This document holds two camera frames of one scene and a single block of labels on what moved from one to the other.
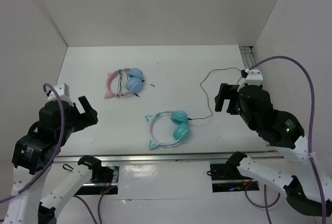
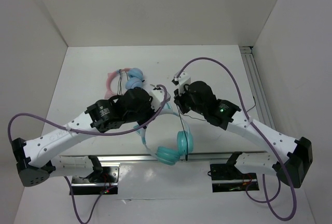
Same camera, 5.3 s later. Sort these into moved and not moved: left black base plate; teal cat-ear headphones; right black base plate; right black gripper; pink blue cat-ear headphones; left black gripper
Moved: teal cat-ear headphones; right black gripper; left black gripper
Not moved: right black base plate; left black base plate; pink blue cat-ear headphones
